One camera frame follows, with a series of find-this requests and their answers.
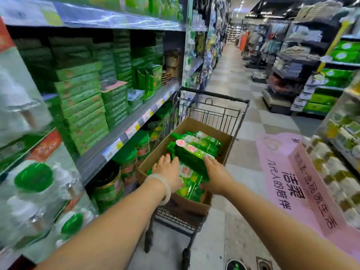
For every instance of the person's left hand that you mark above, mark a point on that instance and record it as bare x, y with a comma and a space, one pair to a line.
168, 174

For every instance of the person's right hand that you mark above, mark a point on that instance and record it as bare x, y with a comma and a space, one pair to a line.
219, 178

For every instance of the person's right thumb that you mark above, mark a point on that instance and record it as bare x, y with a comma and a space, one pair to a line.
204, 187

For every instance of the person's left fingers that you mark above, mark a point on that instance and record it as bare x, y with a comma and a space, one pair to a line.
165, 159

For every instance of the pink-label green pouch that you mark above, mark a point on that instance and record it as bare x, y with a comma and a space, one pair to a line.
191, 157

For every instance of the person's left forearm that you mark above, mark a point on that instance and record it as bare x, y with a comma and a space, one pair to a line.
112, 230

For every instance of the person's right forearm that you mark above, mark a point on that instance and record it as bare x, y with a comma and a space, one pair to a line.
281, 233

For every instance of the pile of green pouches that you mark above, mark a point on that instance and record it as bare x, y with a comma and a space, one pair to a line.
194, 188

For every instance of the round green tin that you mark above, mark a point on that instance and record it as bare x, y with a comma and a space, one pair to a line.
108, 188
142, 143
126, 163

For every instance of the brown cardboard box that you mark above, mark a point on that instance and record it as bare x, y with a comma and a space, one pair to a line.
180, 202

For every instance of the white jade bangle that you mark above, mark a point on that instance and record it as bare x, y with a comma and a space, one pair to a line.
168, 191

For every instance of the row of shelf price tags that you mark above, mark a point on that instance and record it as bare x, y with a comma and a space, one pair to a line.
132, 129

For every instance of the grey metal store shelf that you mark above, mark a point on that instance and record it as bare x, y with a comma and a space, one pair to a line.
118, 137

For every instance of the pink display stand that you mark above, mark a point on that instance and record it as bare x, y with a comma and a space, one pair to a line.
284, 177

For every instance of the round black floor sticker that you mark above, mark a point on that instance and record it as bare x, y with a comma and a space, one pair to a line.
235, 265

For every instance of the brown round coil boxes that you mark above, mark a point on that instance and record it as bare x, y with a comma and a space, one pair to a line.
171, 66

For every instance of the stacks of flat green boxes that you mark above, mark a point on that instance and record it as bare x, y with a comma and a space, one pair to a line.
84, 109

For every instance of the metal floor drain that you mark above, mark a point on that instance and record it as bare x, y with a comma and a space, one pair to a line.
263, 264

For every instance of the stacks of tissue rolls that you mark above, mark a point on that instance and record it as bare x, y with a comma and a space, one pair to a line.
334, 177

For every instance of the clear packs with green lids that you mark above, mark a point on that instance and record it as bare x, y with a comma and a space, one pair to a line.
36, 194

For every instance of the row of hanging goods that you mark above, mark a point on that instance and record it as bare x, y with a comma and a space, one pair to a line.
216, 33

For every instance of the shelf of folded towels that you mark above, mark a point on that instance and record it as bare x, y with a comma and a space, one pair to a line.
289, 61

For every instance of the clear white wrapped packs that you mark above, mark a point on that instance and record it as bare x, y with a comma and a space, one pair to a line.
17, 98

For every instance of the shelf of green tissue packs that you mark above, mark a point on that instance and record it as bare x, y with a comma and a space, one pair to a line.
334, 78

